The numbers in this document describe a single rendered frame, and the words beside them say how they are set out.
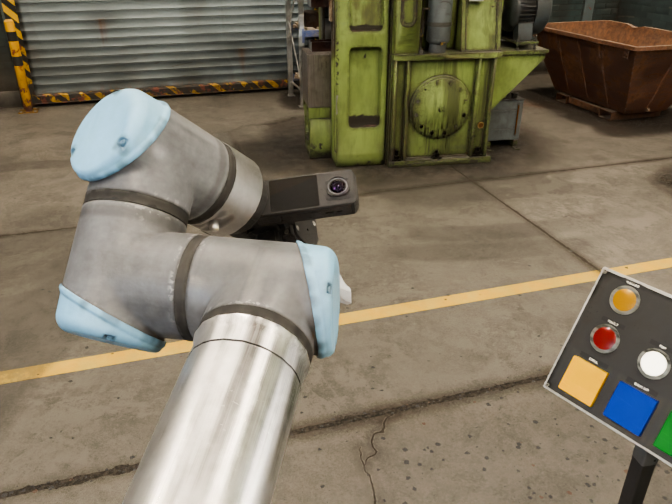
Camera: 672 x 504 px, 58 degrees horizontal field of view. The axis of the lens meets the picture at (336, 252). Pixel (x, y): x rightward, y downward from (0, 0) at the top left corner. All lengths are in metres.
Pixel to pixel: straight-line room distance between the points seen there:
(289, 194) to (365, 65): 4.62
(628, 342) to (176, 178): 0.99
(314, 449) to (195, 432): 2.15
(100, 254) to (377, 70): 4.84
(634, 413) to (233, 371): 0.99
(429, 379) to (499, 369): 0.34
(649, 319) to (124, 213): 1.03
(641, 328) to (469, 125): 4.37
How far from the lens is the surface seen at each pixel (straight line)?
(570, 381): 1.34
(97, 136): 0.56
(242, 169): 0.61
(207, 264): 0.48
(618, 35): 8.71
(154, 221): 0.53
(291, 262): 0.47
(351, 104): 5.30
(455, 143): 5.56
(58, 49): 8.12
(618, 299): 1.33
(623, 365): 1.31
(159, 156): 0.54
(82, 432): 2.79
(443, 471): 2.48
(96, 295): 0.51
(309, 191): 0.66
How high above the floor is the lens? 1.80
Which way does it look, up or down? 27 degrees down
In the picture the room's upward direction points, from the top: straight up
